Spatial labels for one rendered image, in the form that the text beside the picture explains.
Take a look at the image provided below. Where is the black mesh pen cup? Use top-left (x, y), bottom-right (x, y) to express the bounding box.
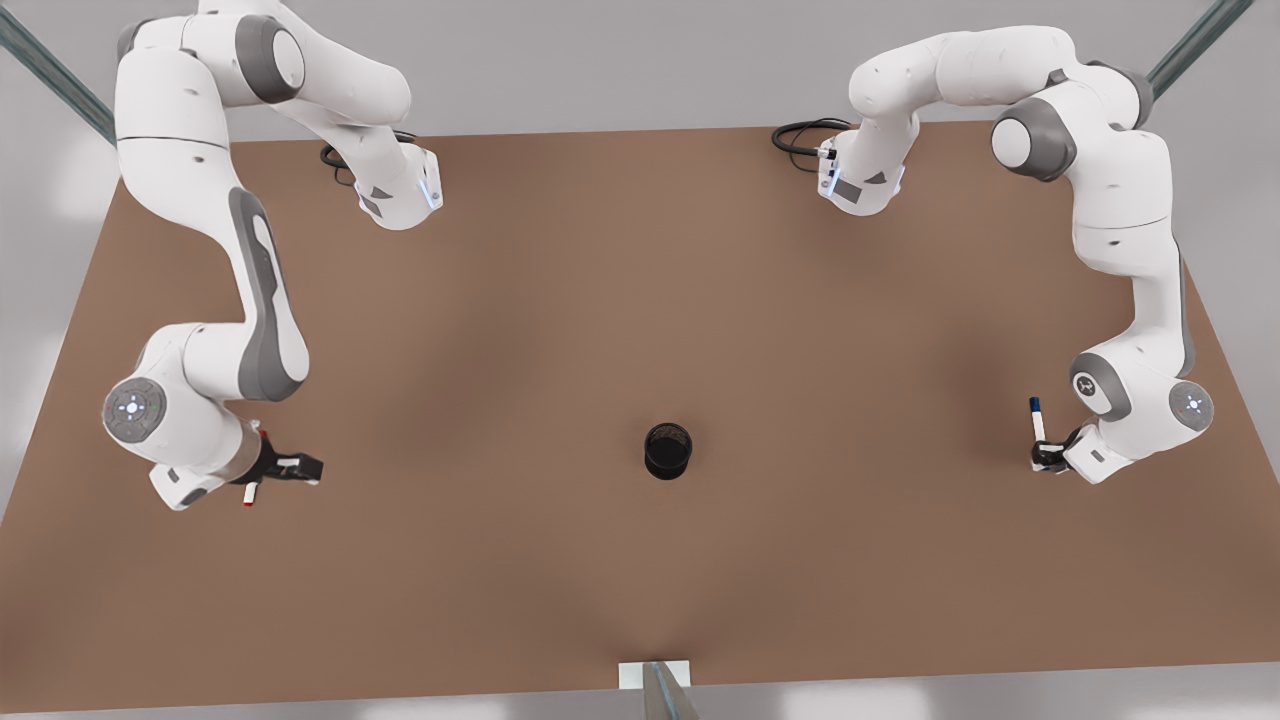
top-left (644, 422), bottom-right (696, 482)

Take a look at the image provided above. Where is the black cable loop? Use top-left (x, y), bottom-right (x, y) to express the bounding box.
top-left (771, 117), bottom-right (854, 175)
top-left (319, 129), bottom-right (418, 188)

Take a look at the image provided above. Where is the white frame post foot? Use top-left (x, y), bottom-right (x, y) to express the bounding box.
top-left (618, 660), bottom-right (694, 690)

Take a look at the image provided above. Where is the silver frame post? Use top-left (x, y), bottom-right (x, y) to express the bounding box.
top-left (641, 660), bottom-right (702, 720)
top-left (0, 14), bottom-right (118, 148)
top-left (1146, 0), bottom-right (1257, 98)

